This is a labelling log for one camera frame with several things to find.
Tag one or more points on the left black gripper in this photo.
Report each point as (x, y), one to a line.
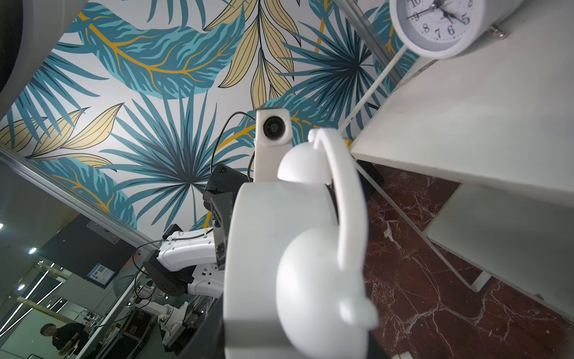
(219, 198)

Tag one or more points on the white matte twin-bell alarm clock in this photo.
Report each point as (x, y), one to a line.
(294, 284)

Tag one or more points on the white chrome twin-bell alarm clock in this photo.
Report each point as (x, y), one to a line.
(444, 29)

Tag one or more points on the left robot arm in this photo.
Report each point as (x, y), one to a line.
(193, 262)

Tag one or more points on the white two-tier shelf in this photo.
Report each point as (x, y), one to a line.
(499, 121)

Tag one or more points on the right aluminium frame post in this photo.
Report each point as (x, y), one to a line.
(372, 21)

